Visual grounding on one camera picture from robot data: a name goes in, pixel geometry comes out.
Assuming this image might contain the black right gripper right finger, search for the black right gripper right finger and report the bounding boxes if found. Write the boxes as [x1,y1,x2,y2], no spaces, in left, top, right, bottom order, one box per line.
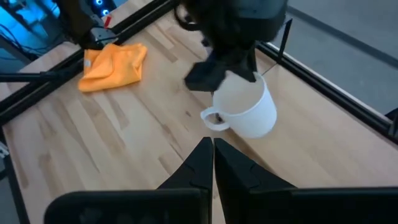
[213,138,398,224]

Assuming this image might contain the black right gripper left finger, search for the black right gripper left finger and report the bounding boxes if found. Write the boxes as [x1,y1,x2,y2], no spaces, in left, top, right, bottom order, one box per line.
[44,137,215,224]

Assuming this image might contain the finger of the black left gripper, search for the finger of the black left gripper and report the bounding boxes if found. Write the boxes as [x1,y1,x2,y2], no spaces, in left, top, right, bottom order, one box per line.
[184,51,231,93]
[230,45,259,83]

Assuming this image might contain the white plastic mug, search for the white plastic mug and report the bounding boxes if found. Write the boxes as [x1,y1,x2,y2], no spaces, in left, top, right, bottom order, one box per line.
[200,70,278,139]

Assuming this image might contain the thin black brace rod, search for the thin black brace rod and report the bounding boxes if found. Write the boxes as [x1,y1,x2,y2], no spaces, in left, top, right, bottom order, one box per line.
[277,18,294,65]

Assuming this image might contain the orange cloth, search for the orange cloth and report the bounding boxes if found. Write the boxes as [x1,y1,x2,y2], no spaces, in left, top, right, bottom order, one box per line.
[77,42,149,93]

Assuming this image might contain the computer tower with blue fans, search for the computer tower with blue fans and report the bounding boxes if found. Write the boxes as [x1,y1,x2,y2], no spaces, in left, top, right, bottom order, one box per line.
[88,0,118,18]

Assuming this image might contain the black horizontal rod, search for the black horizontal rod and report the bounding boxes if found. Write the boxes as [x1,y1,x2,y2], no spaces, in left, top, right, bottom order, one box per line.
[0,70,74,84]

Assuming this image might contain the black frame rail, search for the black frame rail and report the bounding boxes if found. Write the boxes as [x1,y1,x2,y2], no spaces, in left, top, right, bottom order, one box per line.
[0,0,181,127]
[256,42,398,146]

